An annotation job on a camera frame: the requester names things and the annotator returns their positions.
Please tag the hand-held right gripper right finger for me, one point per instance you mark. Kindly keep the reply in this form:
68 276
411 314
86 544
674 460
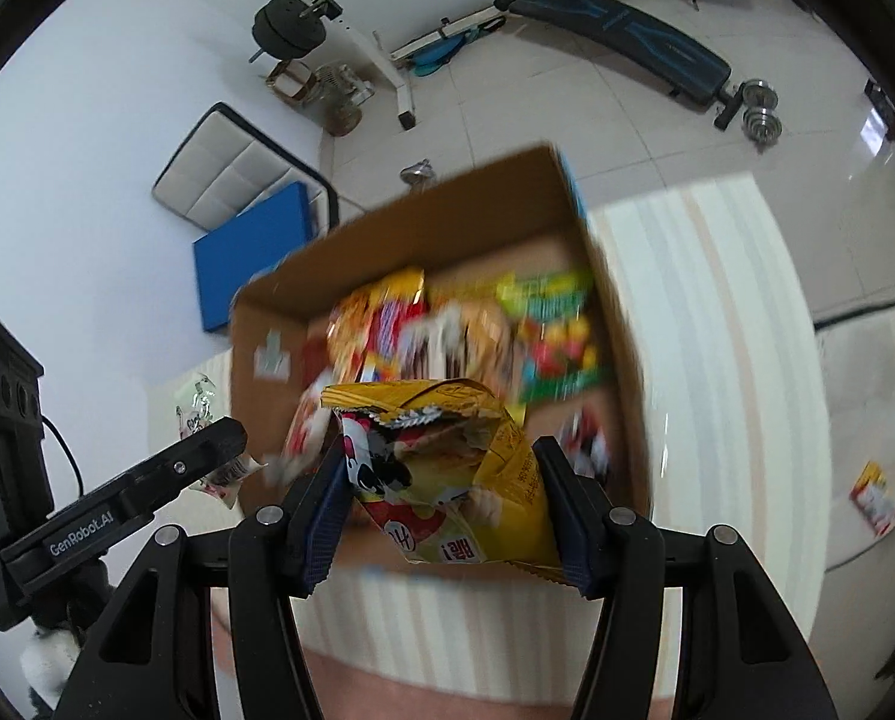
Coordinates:
569 529

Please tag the beige snack packet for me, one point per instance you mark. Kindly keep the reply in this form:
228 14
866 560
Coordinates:
455 337

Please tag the chrome dumbbell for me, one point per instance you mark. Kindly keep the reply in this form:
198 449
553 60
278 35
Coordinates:
759 94
762 126

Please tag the small floor fan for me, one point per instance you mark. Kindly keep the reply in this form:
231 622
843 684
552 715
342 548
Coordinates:
342 101

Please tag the black sit-up bench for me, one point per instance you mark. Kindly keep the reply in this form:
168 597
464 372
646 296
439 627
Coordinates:
627 30

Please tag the small white snack packet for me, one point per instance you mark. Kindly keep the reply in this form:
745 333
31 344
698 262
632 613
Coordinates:
226 481

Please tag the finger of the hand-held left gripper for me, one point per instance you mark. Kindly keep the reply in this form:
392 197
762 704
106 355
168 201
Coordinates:
140 491

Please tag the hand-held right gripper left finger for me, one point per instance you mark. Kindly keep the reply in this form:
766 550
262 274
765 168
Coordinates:
324 529

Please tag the white weight machine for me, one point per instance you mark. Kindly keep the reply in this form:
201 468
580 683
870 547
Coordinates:
387 52

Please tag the red snack packet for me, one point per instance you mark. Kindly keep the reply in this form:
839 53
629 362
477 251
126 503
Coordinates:
588 444

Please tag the teal exercise accessory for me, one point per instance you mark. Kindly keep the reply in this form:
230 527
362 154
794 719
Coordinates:
444 52

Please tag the meat floss snack packet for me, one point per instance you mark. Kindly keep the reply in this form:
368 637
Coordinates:
305 424

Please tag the white padded chair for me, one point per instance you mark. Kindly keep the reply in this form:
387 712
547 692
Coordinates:
230 169

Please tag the person's left hand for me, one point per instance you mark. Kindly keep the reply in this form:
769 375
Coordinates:
46 656

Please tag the green gumball candy packet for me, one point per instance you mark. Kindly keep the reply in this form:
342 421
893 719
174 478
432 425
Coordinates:
560 345

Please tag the blue exercise mat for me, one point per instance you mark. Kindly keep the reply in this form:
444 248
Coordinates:
260 255

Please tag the yellow panda snack packet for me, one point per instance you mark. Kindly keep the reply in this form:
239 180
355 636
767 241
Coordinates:
447 480

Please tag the printed cardboard milk box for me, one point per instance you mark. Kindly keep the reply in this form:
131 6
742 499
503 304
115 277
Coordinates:
432 225

